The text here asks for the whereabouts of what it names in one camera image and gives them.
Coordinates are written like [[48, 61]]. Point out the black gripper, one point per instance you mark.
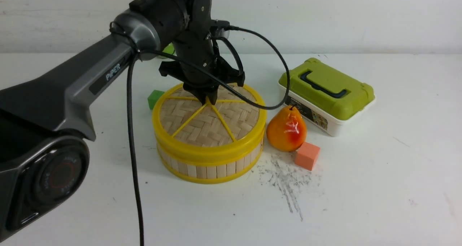
[[193, 46]]

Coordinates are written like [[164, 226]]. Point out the yellow woven steamer lid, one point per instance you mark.
[[206, 134]]

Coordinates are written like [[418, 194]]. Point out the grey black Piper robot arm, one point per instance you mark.
[[44, 121]]

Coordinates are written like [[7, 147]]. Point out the bamboo steamer basket base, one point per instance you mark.
[[217, 172]]

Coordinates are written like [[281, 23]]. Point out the green foam cube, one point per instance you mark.
[[153, 98]]

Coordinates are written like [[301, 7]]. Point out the green ball with stem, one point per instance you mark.
[[169, 49]]

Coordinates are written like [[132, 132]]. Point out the orange yellow toy pear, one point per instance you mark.
[[287, 130]]

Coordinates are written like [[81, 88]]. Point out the salmon pink foam cube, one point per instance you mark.
[[307, 155]]

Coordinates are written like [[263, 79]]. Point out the green lidded white storage box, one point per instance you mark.
[[326, 97]]

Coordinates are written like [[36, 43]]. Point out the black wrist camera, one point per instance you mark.
[[219, 28]]

